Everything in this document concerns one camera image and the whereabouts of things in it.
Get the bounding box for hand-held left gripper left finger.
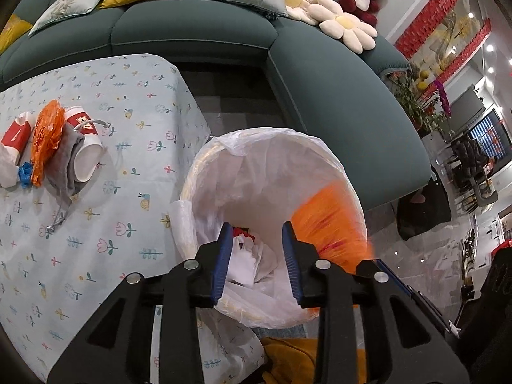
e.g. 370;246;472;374
47;222;235;384

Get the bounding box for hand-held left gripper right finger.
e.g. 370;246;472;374
281;221;469;384

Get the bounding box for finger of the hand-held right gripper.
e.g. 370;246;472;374
374;258;460;332

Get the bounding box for white cloth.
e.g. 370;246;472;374
226;236;265;289

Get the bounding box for large orange plastic bag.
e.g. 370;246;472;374
290;180;377;275

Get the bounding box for white-lined trash bin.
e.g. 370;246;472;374
168;127;368;329

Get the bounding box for white cup with red band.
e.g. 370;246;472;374
64;105;108;182

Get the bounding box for grey drawstring pouch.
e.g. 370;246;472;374
46;117;116;233

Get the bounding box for small orange plastic bag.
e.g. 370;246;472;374
30;100;67;187

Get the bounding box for blue plastic scrap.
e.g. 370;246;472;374
17;162;33;188

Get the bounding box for white tissue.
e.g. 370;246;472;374
0;142;20;188

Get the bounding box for red white carton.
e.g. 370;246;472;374
0;112;33;165

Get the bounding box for black bag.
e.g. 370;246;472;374
396;184;452;241

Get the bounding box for yellow garment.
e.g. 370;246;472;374
260;336;366;384

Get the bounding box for floral print tablecloth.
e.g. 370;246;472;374
0;53;267;384

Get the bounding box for dark dining chairs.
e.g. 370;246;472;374
454;140;499;209

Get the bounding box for potted green plant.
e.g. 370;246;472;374
394;70;449;137

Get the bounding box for dark green curved sofa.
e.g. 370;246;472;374
0;0;433;211

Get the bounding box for grey flat panel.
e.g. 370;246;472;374
448;88;486;140

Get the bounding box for purple orchid plant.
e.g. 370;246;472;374
430;80;452;118

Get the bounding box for red paper wall decoration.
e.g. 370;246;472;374
394;0;492;84

